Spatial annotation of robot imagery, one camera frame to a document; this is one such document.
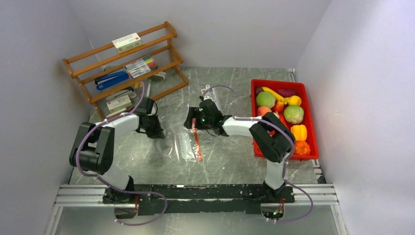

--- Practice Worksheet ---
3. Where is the clear zip bag orange zipper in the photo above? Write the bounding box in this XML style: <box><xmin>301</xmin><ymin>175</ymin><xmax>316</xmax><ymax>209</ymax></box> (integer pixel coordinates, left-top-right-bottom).
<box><xmin>155</xmin><ymin>120</ymin><xmax>203</xmax><ymax>162</ymax></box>

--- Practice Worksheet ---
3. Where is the orange peach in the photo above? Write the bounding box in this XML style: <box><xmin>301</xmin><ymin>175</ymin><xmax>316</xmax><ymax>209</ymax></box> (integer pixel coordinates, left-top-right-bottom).
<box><xmin>257</xmin><ymin>106</ymin><xmax>272</xmax><ymax>116</ymax></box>

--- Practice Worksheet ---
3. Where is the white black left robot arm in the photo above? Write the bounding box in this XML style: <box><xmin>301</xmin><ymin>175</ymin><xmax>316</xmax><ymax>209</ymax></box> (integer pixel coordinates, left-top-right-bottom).
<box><xmin>69</xmin><ymin>97</ymin><xmax>165</xmax><ymax>204</ymax></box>

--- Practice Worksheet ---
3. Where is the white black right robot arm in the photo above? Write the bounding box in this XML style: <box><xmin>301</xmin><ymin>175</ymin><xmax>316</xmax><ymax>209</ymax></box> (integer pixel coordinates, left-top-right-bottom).
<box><xmin>184</xmin><ymin>99</ymin><xmax>295</xmax><ymax>203</ymax></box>

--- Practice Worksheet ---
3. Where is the ruler set clear package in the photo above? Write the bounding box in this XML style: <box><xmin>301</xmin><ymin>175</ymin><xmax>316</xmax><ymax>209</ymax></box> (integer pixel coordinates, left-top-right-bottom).
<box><xmin>201</xmin><ymin>85</ymin><xmax>222</xmax><ymax>111</ymax></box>

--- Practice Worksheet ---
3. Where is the green white staples box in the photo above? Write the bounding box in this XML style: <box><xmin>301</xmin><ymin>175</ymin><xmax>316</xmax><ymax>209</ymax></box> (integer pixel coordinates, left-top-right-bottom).
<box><xmin>106</xmin><ymin>95</ymin><xmax>132</xmax><ymax>113</ymax></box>

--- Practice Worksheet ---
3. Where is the black white stapler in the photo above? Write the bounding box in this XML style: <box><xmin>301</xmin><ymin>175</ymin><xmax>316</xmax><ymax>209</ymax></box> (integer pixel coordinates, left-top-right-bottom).
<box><xmin>105</xmin><ymin>87</ymin><xmax>137</xmax><ymax>102</ymax></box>

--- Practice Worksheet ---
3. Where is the green white marker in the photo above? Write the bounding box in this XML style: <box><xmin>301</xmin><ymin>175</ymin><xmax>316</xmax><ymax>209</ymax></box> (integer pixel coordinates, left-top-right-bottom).
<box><xmin>146</xmin><ymin>79</ymin><xmax>152</xmax><ymax>98</ymax></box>

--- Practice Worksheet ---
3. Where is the wooden three-tier shelf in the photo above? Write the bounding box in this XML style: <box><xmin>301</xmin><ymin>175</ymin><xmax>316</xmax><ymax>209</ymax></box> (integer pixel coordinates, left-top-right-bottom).
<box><xmin>62</xmin><ymin>21</ymin><xmax>189</xmax><ymax>120</ymax></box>

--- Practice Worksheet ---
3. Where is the green cabbage far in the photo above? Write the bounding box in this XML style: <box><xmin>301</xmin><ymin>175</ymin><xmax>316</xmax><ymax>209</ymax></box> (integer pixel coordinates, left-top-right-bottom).
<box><xmin>255</xmin><ymin>91</ymin><xmax>276</xmax><ymax>108</ymax></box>

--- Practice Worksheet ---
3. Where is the green cabbage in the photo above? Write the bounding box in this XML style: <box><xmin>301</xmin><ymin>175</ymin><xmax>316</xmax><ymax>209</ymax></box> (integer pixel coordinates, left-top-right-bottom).
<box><xmin>283</xmin><ymin>105</ymin><xmax>304</xmax><ymax>124</ymax></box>
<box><xmin>255</xmin><ymin>91</ymin><xmax>276</xmax><ymax>108</ymax></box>

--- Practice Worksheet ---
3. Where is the marker pen set pack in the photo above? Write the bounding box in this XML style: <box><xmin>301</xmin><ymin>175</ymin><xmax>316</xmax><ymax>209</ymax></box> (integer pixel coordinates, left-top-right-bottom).
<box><xmin>124</xmin><ymin>55</ymin><xmax>159</xmax><ymax>78</ymax></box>

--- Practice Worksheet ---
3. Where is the blue hole punch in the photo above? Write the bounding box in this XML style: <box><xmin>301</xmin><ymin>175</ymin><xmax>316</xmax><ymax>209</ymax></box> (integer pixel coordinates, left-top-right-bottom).
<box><xmin>94</xmin><ymin>71</ymin><xmax>129</xmax><ymax>91</ymax></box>

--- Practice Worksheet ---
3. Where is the red apple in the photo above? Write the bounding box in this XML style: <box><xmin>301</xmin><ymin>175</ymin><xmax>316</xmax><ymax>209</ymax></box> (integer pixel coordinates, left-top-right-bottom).
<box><xmin>272</xmin><ymin>101</ymin><xmax>285</xmax><ymax>113</ymax></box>

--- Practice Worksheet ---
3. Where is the orange carrot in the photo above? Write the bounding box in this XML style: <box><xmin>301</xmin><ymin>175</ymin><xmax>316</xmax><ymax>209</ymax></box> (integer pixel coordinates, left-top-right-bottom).
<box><xmin>279</xmin><ymin>113</ymin><xmax>289</xmax><ymax>128</ymax></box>

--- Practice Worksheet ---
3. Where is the yellow banana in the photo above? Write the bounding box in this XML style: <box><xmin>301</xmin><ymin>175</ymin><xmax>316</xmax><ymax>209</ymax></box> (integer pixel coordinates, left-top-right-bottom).
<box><xmin>261</xmin><ymin>87</ymin><xmax>288</xmax><ymax>105</ymax></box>

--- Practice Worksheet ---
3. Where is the purple eggplant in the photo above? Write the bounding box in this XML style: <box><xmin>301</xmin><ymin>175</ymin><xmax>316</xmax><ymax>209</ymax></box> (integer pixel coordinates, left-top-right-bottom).
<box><xmin>277</xmin><ymin>89</ymin><xmax>297</xmax><ymax>98</ymax></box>

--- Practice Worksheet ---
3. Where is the white box on top shelf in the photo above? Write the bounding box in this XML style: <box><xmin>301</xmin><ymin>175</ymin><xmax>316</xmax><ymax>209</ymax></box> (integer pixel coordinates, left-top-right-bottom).
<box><xmin>112</xmin><ymin>33</ymin><xmax>142</xmax><ymax>53</ymax></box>

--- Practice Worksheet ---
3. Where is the green cabbage near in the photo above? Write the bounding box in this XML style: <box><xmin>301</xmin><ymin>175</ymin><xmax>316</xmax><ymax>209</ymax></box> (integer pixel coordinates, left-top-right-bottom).
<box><xmin>283</xmin><ymin>105</ymin><xmax>304</xmax><ymax>124</ymax></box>

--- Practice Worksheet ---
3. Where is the yellow squash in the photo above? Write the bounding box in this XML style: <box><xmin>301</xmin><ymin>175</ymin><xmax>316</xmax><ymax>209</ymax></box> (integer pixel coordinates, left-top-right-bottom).
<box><xmin>285</xmin><ymin>95</ymin><xmax>302</xmax><ymax>106</ymax></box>

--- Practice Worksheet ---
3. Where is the yellow bell pepper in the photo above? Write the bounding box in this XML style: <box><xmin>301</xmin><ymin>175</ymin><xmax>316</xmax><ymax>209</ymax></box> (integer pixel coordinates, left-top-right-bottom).
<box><xmin>290</xmin><ymin>124</ymin><xmax>308</xmax><ymax>141</ymax></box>

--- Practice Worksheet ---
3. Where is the red plastic bin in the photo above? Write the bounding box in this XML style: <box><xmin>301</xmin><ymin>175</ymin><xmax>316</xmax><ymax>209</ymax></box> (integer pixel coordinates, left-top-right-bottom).
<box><xmin>251</xmin><ymin>79</ymin><xmax>319</xmax><ymax>161</ymax></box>

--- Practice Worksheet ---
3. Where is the orange pumpkin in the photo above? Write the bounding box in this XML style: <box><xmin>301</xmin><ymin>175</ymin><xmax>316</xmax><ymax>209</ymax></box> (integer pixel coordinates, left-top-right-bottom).
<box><xmin>294</xmin><ymin>141</ymin><xmax>311</xmax><ymax>156</ymax></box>

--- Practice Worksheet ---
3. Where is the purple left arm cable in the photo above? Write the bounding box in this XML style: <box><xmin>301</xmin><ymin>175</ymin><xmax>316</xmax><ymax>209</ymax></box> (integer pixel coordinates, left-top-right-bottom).
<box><xmin>73</xmin><ymin>81</ymin><xmax>168</xmax><ymax>227</ymax></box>

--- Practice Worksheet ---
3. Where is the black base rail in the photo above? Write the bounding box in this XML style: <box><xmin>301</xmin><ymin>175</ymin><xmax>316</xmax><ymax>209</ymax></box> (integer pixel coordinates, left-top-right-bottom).
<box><xmin>102</xmin><ymin>184</ymin><xmax>295</xmax><ymax>215</ymax></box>

